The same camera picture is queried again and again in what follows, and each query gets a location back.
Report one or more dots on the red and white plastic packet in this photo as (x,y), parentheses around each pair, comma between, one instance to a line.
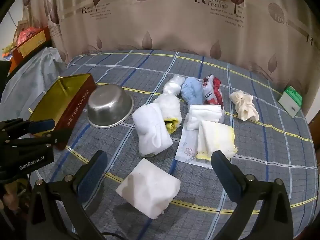
(212,95)

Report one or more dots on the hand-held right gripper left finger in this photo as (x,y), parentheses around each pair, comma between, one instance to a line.
(92,173)

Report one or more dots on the beige leaf print curtain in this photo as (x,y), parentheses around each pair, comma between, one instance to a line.
(175,17)

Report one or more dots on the white cotton wad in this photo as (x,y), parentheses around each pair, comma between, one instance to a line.
(172,86)

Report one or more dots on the cream knotted cloth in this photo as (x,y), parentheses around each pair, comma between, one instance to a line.
(243,105)

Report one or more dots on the pale yellow cloth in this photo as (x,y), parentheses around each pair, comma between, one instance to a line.
(187,150)

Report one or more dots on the white cloth yellow edge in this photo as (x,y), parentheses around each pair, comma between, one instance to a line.
(217,137)

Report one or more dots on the green and white box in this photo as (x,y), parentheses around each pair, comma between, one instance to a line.
(290,101)

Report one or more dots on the white tissue block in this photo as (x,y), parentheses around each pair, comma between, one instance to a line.
(147,187)

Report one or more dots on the brown wooden furniture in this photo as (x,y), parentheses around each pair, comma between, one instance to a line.
(315,135)

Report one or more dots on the red cardboard box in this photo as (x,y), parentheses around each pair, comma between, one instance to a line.
(32,43)

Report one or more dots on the fluffy white towel yellow trim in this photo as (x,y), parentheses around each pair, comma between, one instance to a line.
(170,107)

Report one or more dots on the grey plaid bed sheet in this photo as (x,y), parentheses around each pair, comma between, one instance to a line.
(150,70)

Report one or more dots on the stainless steel bowl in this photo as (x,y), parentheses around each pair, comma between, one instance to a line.
(110,105)

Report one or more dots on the orange red bag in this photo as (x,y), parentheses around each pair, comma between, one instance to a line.
(28,33)

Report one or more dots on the translucent white plastic cover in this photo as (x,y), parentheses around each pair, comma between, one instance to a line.
(37,75)

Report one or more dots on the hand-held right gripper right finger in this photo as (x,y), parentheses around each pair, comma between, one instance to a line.
(225,171)

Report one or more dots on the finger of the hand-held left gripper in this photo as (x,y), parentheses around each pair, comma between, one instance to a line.
(42,126)
(53,136)

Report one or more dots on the light blue fluffy towel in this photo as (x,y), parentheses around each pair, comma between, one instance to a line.
(192,91)

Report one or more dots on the gold metal tray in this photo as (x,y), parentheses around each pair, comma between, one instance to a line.
(80,105)

